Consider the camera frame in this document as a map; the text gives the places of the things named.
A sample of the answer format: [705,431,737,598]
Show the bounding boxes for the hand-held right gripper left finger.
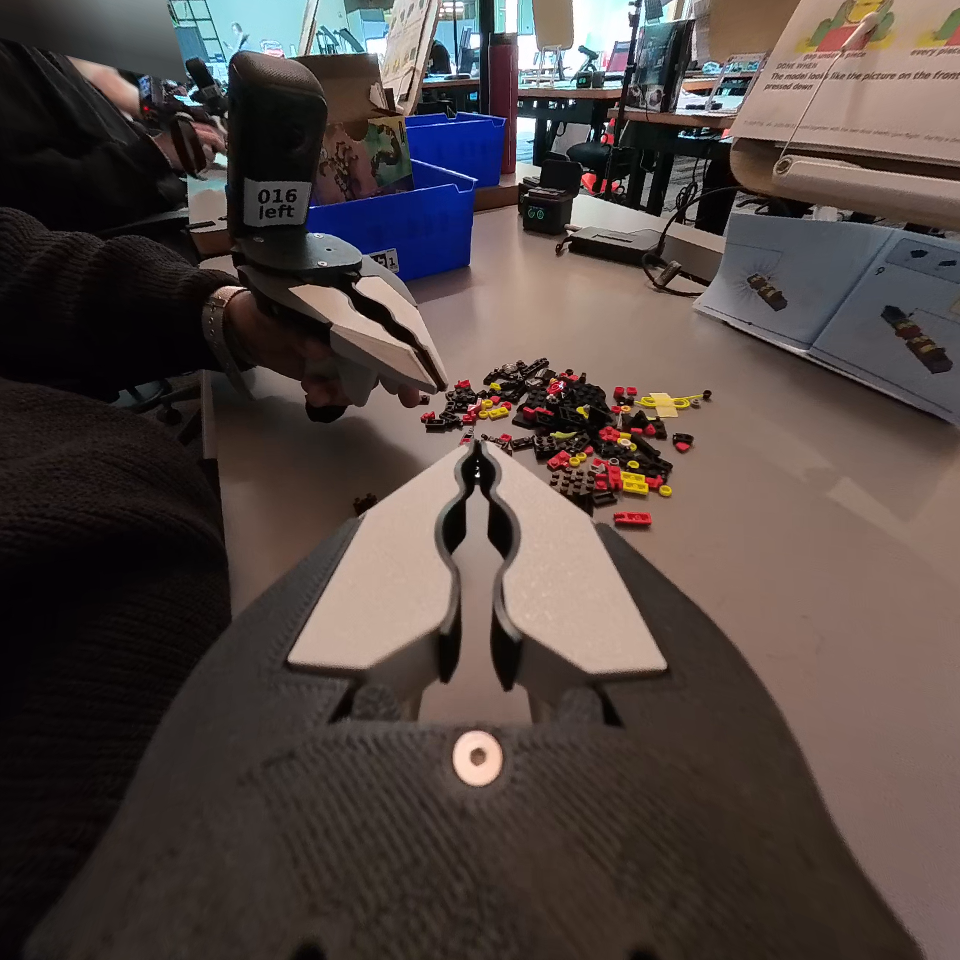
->
[287,441,480,723]

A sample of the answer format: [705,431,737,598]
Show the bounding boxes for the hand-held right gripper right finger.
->
[480,441,670,725]

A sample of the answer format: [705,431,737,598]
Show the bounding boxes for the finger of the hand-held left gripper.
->
[352,255,450,385]
[326,294,444,395]

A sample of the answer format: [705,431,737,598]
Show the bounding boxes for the pile of lego pieces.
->
[420,358,714,513]

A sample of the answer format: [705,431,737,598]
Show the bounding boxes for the person's left forearm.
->
[0,207,243,400]

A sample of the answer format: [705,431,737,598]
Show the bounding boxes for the person's left hand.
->
[223,288,423,425]

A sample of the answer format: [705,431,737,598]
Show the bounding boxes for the brown cardboard box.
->
[291,52,394,125]

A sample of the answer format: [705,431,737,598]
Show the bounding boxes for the colourful printed box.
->
[313,112,415,207]

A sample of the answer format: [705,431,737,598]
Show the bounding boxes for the blue plastic bin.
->
[403,111,508,190]
[306,159,479,283]

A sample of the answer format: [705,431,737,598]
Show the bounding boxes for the cardboard instruction board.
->
[378,0,441,108]

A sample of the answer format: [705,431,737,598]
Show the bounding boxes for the black charging case green lights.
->
[519,187,579,236]

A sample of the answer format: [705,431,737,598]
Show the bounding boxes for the black flat device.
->
[566,224,666,266]

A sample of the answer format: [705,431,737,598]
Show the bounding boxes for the dark red water bottle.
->
[486,31,521,175]

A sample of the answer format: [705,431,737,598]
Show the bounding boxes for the black vertical pole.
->
[478,0,498,115]

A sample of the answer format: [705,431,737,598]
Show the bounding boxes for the black office chair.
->
[564,120,625,198]

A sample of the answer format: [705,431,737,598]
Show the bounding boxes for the grey flat box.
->
[663,222,727,284]

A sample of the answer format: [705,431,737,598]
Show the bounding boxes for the white board on easel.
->
[531,0,576,85]

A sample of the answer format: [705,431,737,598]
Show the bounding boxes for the wooden background desk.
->
[516,73,751,219]

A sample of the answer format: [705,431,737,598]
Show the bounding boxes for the dark product box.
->
[628,18,696,115]

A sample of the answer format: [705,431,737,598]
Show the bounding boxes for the light blue instruction booklet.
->
[693,211,960,426]

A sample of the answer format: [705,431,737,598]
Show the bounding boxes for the beige sheet holder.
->
[730,138,960,231]

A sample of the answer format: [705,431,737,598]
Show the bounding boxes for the printed instruction sheet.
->
[731,0,960,168]

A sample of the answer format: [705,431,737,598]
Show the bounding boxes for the silver wrist bracelet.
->
[200,284,253,395]

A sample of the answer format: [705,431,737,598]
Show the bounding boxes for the black cable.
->
[639,185,745,296]

